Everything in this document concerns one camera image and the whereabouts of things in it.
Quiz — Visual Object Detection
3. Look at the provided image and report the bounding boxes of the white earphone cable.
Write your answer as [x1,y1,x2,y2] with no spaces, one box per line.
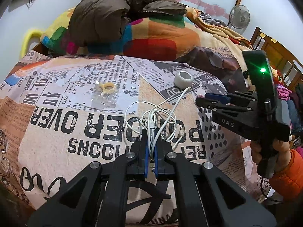
[123,86,193,171]

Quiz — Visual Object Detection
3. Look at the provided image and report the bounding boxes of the white tape roll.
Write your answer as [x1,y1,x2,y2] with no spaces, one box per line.
[174,71,194,90]

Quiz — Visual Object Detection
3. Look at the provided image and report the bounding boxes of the clear bag with yellow ring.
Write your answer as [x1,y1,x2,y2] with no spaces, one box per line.
[91,82,118,110]

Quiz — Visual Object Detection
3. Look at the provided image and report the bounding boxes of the person's right hand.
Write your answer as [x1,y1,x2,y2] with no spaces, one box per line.
[250,139,292,173]

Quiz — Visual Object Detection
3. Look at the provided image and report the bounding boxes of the red plush toy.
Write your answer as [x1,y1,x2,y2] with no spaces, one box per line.
[271,67,283,85]

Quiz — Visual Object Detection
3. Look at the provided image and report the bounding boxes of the wooden headboard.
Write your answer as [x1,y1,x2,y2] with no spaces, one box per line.
[250,27,302,92]

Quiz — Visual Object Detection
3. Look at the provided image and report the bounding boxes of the beige yellow blanket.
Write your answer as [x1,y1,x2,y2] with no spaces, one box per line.
[186,7,253,71]

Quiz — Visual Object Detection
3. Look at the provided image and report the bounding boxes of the orange jacket sleeve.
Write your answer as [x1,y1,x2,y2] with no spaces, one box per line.
[269,150,303,201]

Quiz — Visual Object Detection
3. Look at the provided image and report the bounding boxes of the white standing fan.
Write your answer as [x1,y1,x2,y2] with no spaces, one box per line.
[227,5,250,29]

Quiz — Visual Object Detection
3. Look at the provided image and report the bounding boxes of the colourful checkered blanket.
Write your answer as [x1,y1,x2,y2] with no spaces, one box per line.
[40,8,203,61]

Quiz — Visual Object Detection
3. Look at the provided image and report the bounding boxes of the newspaper print duvet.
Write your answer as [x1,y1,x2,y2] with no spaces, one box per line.
[1,51,259,208]

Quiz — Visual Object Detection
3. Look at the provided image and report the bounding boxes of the brown puffer jacket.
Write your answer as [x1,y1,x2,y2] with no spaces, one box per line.
[68,0,186,47]

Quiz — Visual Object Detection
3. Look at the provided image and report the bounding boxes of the yellow foam tube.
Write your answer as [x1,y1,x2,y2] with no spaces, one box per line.
[20,28,44,58]

